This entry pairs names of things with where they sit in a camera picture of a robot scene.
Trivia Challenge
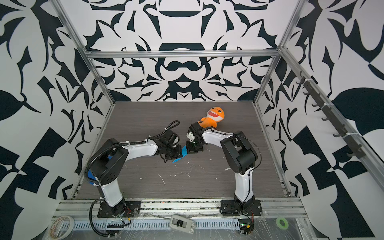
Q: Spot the blue square paper sheet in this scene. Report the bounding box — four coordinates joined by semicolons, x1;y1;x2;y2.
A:
173;146;188;163

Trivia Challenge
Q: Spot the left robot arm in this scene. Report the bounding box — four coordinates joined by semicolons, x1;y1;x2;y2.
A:
84;120;182;208

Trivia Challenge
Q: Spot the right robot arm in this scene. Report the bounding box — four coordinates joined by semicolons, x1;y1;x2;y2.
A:
186;123;259;210

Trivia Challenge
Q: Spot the orange shark plush toy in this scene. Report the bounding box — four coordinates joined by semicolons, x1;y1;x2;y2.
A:
198;107;225;129

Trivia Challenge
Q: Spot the small black electronics board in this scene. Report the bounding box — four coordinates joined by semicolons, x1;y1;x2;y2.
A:
239;219;255;236

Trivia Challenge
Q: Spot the green tape roll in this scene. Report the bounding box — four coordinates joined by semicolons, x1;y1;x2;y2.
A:
276;217;289;230

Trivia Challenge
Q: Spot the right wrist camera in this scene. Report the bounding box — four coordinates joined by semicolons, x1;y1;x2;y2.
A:
187;132;195;143

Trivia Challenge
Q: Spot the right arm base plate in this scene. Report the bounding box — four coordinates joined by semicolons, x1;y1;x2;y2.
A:
220;199;263;217

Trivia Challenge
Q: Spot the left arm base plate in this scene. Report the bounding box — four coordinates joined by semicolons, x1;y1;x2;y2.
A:
97;201;142;218

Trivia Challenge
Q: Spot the grey switch box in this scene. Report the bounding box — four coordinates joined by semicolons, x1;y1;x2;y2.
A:
170;215;196;234

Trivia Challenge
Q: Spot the white slotted cable duct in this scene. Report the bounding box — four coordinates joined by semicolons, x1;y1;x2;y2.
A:
74;219;239;231

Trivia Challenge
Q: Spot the black corrugated cable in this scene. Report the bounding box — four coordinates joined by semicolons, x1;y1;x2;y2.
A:
89;199;132;238

